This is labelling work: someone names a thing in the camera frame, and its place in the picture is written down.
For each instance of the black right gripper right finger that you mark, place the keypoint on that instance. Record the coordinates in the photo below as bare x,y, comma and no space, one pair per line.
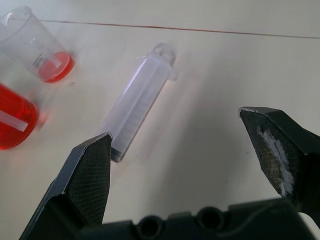
277,150

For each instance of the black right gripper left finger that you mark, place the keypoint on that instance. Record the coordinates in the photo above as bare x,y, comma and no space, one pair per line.
82,180

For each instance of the clear plastic syringe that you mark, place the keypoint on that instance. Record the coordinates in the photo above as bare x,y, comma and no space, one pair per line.
140,105

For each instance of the large beaker with red liquid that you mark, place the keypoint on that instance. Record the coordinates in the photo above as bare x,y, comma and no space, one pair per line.
13,110

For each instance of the small beaker with red liquid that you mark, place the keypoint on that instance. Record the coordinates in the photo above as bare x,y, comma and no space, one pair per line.
40,47

